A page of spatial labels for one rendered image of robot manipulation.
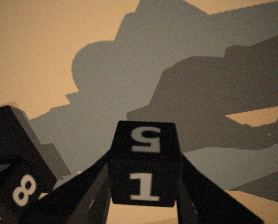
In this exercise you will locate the black number cube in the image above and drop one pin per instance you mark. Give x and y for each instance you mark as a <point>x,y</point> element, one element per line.
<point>18,189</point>
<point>145,164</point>

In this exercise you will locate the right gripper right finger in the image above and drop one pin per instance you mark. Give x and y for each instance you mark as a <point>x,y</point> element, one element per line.
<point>213,205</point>

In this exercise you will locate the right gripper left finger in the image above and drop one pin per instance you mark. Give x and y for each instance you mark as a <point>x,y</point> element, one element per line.
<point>70,202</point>

